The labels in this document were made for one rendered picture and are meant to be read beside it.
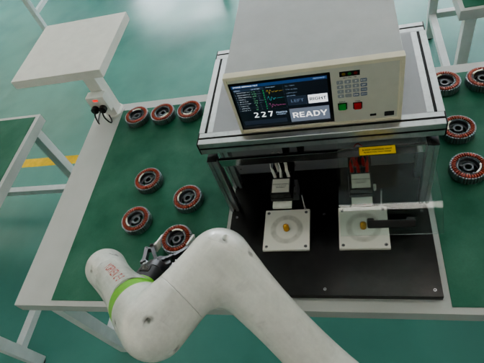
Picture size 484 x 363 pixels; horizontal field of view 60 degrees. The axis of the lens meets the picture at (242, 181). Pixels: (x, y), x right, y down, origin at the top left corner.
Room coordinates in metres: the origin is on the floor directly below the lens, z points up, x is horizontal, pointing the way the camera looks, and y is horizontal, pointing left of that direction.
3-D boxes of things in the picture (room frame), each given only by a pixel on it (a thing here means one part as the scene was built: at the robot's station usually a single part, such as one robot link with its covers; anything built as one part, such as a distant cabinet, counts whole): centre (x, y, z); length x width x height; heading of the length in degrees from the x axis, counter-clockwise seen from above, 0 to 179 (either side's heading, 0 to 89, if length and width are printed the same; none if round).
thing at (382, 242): (0.62, -0.30, 0.78); 0.15 x 0.15 x 0.01; 66
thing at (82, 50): (1.57, 0.41, 0.98); 0.37 x 0.35 x 0.46; 66
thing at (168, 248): (0.86, 0.29, 0.77); 0.11 x 0.11 x 0.04
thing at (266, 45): (0.96, -0.33, 1.22); 0.44 x 0.39 x 0.20; 66
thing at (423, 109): (0.96, -0.32, 1.09); 0.68 x 0.44 x 0.05; 66
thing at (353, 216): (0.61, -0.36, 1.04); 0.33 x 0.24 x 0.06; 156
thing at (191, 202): (1.01, 0.21, 0.77); 0.11 x 0.11 x 0.04
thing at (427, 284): (0.69, -0.19, 0.76); 0.64 x 0.47 x 0.02; 66
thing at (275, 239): (0.72, -0.08, 0.78); 0.15 x 0.15 x 0.01; 66
